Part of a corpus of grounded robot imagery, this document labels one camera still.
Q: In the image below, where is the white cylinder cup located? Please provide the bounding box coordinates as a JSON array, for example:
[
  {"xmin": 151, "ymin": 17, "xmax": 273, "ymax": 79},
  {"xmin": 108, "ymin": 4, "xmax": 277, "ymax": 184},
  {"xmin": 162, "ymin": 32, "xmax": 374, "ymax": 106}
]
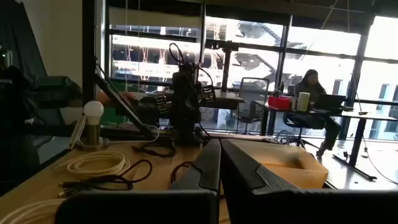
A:
[{"xmin": 296, "ymin": 91, "xmax": 311, "ymax": 113}]

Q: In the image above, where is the person's forearm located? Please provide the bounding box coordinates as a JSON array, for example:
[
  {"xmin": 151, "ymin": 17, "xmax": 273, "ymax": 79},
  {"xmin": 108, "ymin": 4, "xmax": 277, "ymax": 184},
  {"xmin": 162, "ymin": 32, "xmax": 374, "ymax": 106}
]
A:
[{"xmin": 96, "ymin": 91, "xmax": 139, "ymax": 106}]

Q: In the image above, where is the black HDMI cable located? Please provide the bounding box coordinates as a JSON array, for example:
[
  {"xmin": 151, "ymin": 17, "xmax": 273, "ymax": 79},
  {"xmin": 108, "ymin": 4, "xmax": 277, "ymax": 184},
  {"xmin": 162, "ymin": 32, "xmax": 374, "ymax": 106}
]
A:
[{"xmin": 57, "ymin": 159, "xmax": 153, "ymax": 199}]

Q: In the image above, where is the red box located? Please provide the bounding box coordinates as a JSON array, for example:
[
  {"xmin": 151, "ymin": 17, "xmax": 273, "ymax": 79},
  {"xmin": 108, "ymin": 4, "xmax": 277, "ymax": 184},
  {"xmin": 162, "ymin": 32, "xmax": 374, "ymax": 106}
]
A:
[{"xmin": 267, "ymin": 95, "xmax": 293, "ymax": 111}]

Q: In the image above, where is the white lamp cord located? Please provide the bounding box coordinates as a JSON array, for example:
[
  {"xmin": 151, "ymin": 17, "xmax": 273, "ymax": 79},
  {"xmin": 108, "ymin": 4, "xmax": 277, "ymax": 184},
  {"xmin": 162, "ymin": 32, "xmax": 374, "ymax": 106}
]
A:
[{"xmin": 108, "ymin": 124, "xmax": 160, "ymax": 144}]

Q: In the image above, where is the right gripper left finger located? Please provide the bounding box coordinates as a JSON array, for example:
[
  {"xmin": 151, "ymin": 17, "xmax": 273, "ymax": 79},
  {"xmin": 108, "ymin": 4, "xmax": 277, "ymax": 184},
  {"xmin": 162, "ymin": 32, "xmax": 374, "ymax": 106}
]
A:
[{"xmin": 55, "ymin": 138, "xmax": 222, "ymax": 224}]

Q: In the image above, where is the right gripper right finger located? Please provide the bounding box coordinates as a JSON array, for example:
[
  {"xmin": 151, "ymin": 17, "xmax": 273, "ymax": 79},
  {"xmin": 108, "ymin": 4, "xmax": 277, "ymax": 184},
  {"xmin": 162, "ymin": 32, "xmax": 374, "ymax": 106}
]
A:
[{"xmin": 220, "ymin": 139, "xmax": 398, "ymax": 224}]

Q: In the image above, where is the person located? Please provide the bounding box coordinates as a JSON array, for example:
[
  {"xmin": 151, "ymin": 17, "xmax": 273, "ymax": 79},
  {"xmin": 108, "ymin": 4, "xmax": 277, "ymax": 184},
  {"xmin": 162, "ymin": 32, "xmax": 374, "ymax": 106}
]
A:
[{"xmin": 284, "ymin": 68, "xmax": 342, "ymax": 157}]

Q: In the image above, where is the beige tray bin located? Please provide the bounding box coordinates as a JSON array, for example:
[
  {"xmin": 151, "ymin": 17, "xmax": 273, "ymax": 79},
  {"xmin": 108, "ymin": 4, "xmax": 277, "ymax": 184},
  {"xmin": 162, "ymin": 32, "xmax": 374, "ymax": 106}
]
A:
[{"xmin": 229, "ymin": 139, "xmax": 330, "ymax": 190}]

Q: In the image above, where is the black pole stand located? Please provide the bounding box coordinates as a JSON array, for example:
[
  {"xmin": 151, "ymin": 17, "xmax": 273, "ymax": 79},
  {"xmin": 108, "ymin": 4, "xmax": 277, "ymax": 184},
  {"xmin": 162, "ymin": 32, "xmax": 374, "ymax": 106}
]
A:
[{"xmin": 205, "ymin": 39, "xmax": 240, "ymax": 91}]

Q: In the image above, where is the black laptop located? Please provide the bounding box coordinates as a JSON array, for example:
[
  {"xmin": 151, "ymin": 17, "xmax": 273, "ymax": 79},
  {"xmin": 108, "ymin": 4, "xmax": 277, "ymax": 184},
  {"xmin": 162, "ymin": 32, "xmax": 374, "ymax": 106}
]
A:
[{"xmin": 312, "ymin": 93, "xmax": 347, "ymax": 113}]

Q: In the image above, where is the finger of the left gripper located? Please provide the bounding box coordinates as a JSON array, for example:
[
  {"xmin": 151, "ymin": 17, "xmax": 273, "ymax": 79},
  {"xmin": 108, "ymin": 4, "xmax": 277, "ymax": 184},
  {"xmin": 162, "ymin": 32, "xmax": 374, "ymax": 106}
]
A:
[
  {"xmin": 154, "ymin": 95, "xmax": 170, "ymax": 114},
  {"xmin": 201, "ymin": 83, "xmax": 218, "ymax": 104}
]

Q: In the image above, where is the cream braided cable coil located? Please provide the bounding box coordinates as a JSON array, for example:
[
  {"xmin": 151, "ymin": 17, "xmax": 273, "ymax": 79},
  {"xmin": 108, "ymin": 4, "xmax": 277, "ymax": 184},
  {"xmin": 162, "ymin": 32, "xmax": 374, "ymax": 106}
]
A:
[
  {"xmin": 0, "ymin": 198, "xmax": 67, "ymax": 224},
  {"xmin": 52, "ymin": 151, "xmax": 131, "ymax": 180}
]

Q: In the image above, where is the black USB cable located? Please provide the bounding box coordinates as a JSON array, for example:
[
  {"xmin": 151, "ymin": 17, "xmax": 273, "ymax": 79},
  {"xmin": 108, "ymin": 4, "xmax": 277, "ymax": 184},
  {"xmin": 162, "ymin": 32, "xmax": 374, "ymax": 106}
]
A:
[
  {"xmin": 132, "ymin": 142, "xmax": 177, "ymax": 159},
  {"xmin": 170, "ymin": 161, "xmax": 195, "ymax": 184}
]

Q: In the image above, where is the desk lamp with white bulb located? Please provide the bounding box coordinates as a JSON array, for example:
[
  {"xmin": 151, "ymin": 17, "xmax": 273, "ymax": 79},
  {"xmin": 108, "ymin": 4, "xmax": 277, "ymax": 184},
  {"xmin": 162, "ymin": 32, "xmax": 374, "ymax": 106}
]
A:
[{"xmin": 68, "ymin": 100, "xmax": 110, "ymax": 152}]

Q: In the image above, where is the black desk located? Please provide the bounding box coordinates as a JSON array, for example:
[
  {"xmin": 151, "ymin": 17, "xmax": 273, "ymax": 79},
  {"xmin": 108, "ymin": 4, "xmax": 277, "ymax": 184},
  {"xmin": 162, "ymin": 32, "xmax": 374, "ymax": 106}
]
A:
[{"xmin": 253, "ymin": 99, "xmax": 398, "ymax": 182}]

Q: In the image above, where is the grey office chair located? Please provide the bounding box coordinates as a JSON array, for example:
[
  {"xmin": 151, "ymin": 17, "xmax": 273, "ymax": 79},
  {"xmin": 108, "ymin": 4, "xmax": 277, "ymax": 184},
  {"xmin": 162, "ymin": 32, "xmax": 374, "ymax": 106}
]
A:
[{"xmin": 235, "ymin": 77, "xmax": 271, "ymax": 135}]

